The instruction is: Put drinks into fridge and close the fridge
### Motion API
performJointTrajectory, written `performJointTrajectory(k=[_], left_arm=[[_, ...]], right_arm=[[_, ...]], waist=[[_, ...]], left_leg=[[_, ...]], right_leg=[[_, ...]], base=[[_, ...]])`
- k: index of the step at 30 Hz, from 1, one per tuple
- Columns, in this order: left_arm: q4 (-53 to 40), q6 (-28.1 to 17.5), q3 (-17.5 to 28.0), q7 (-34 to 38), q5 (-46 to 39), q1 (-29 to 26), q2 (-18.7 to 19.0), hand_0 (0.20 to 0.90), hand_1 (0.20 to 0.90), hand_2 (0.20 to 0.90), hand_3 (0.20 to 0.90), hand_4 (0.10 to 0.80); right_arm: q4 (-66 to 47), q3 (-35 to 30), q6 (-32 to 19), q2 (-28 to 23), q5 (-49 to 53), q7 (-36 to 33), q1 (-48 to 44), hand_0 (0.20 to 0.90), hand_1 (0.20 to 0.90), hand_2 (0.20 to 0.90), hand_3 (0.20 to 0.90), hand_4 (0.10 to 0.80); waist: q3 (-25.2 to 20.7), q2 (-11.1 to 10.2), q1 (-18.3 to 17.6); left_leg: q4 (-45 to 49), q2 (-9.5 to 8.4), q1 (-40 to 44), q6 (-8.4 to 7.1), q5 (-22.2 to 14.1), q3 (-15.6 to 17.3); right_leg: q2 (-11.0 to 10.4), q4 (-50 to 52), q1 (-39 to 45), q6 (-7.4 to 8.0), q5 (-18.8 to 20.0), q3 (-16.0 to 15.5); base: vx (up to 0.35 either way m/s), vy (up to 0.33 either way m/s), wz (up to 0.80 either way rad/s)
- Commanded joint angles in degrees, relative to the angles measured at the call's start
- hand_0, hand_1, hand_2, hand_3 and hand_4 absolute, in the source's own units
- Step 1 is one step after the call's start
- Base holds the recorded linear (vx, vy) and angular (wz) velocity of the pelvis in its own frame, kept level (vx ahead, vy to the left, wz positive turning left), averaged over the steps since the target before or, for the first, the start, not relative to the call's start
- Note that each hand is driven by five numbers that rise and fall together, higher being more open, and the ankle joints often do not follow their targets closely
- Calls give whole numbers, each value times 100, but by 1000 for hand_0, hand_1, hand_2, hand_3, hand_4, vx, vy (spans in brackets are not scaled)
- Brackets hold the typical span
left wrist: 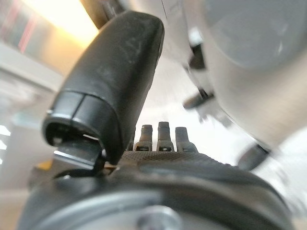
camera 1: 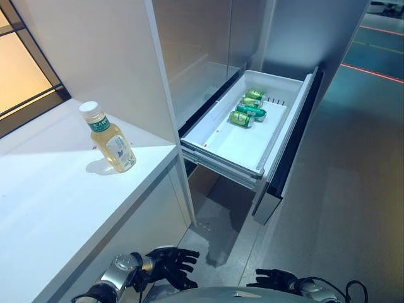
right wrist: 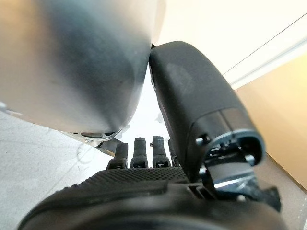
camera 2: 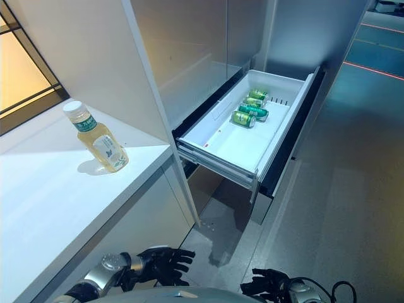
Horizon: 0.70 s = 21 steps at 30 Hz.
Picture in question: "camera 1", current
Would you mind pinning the black framed window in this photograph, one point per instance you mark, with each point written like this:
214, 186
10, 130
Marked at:
22, 60

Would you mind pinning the white fridge drawer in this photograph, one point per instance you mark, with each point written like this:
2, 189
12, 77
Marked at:
246, 132

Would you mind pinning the green drink can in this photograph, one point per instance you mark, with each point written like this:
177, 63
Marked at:
251, 110
241, 119
255, 94
251, 102

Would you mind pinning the white cabinet counter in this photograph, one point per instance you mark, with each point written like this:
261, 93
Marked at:
85, 164

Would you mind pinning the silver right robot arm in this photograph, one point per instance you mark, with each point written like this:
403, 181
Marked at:
318, 288

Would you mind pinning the silver fridge body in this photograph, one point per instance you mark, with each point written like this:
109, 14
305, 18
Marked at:
240, 41

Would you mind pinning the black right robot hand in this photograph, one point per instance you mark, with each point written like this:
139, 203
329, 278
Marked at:
272, 277

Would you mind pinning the grey robot torso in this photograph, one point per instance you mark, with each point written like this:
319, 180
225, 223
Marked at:
221, 295

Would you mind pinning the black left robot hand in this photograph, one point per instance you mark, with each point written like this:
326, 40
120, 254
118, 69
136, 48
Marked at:
170, 262

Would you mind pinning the yellow drink bottle white cap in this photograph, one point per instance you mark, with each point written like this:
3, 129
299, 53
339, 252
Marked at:
107, 139

